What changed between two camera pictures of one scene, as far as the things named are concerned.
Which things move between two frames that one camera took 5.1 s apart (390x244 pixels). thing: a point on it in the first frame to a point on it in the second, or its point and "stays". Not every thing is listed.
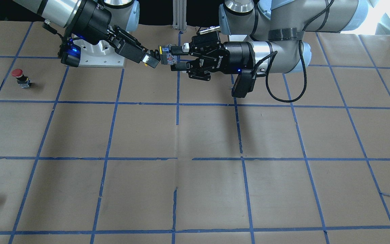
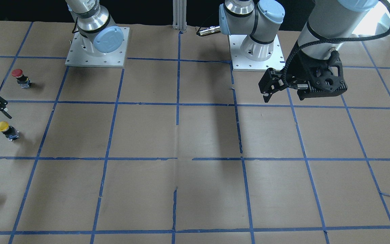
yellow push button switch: [166, 57] to [10, 133]
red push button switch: [22, 80] stays
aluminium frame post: [179, 15] stays
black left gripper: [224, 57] to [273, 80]
